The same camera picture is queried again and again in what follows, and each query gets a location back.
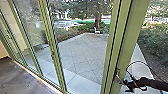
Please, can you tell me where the large garden tree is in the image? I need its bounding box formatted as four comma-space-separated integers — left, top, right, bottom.
71, 0, 113, 30

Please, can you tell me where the green window wall frame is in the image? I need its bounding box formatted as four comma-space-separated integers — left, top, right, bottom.
0, 0, 43, 76

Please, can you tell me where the small white garden bench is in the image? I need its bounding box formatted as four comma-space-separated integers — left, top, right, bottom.
93, 27, 102, 35

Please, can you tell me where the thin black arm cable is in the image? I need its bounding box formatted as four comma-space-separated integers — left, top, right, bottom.
125, 60, 153, 92

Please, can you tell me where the silver door lever handle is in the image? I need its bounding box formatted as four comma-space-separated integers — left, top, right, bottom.
48, 50, 55, 61
114, 68, 127, 85

